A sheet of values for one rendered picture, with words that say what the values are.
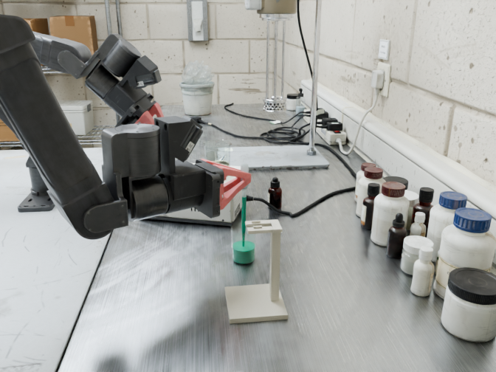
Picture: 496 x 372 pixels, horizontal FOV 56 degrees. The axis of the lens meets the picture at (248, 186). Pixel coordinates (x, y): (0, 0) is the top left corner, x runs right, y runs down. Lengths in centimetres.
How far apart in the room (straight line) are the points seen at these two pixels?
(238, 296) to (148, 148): 25
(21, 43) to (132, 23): 280
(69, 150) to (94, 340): 25
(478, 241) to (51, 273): 64
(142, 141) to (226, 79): 274
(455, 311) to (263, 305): 25
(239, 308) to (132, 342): 15
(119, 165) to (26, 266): 32
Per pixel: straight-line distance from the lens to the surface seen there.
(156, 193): 64
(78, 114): 313
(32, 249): 92
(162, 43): 331
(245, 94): 335
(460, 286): 66
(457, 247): 71
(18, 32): 53
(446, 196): 82
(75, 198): 59
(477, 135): 96
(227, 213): 90
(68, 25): 303
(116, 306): 71
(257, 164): 126
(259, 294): 70
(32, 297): 77
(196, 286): 74
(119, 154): 61
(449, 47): 106
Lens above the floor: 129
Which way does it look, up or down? 20 degrees down
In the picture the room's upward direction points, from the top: straight up
